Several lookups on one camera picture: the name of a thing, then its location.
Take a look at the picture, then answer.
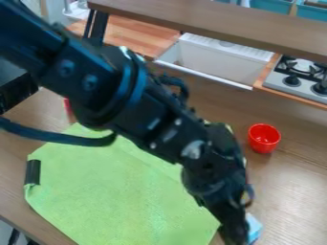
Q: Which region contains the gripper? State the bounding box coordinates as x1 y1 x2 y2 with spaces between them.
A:
180 122 257 245

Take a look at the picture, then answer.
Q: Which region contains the blue cube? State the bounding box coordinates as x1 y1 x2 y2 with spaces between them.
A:
245 212 265 245

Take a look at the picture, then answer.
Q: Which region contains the green cloth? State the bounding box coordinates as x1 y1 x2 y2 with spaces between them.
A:
23 122 223 245

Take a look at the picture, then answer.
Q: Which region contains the red cup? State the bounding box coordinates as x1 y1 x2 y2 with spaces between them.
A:
246 123 283 155

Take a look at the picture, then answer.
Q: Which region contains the toy sink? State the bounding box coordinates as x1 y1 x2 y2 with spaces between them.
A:
154 32 276 92

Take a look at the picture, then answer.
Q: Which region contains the toy stove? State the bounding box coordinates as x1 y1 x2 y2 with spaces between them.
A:
261 55 327 105

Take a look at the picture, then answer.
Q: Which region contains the red toy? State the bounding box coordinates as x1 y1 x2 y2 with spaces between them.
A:
62 98 72 115

